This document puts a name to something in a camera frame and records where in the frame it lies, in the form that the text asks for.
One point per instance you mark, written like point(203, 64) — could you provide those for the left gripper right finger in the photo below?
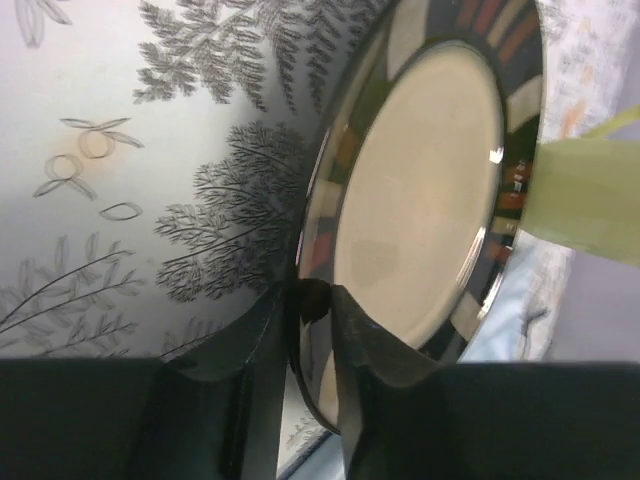
point(405, 416)

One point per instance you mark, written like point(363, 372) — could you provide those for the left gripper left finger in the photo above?
point(213, 412)

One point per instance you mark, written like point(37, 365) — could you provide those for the light blue cloth napkin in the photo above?
point(519, 326)

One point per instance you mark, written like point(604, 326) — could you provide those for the dark rimmed dinner plate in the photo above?
point(421, 176)

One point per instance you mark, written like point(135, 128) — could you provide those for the floral tablecloth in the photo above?
point(147, 148)

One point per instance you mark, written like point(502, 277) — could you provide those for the light green mug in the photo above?
point(584, 193)

